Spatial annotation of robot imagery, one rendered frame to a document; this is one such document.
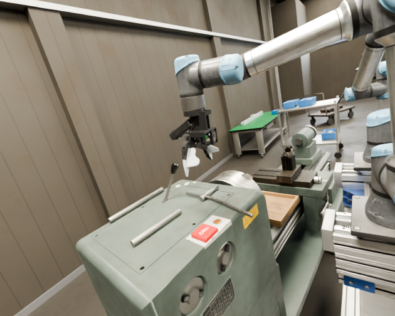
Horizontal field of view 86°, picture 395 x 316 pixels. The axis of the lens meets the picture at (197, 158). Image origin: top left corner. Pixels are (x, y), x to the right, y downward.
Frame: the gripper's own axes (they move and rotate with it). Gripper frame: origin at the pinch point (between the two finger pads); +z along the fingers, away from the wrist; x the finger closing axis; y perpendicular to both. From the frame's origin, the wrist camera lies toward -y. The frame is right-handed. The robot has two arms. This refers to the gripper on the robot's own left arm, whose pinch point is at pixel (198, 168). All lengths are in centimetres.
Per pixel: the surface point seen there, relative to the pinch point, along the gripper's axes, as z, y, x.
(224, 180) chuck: 18.6, -5.9, 25.9
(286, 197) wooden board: 52, 10, 74
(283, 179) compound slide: 41, 7, 80
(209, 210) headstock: 15.4, 3.0, -1.9
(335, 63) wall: -13, -42, 1145
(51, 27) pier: -107, -224, 74
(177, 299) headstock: 20.2, 11.3, -30.9
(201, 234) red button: 13.5, 9.2, -15.4
